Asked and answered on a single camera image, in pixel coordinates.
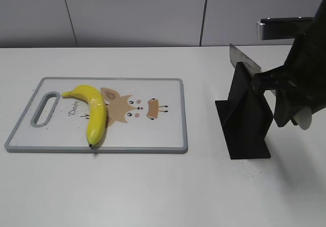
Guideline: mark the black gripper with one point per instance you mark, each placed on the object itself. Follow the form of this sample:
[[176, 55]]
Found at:
[[300, 84]]

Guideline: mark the white handled kitchen knife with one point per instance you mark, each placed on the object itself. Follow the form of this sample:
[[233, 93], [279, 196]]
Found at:
[[244, 58]]

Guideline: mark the yellow plastic banana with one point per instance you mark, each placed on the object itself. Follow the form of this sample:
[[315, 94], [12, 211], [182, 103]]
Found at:
[[98, 111]]

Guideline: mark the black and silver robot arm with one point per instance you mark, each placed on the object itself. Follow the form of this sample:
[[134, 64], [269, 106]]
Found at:
[[282, 28]]

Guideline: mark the black knife stand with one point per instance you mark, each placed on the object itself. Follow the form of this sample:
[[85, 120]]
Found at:
[[245, 118]]

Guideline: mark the grey rimmed white cutting board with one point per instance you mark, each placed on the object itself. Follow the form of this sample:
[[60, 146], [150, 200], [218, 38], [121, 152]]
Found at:
[[145, 115]]

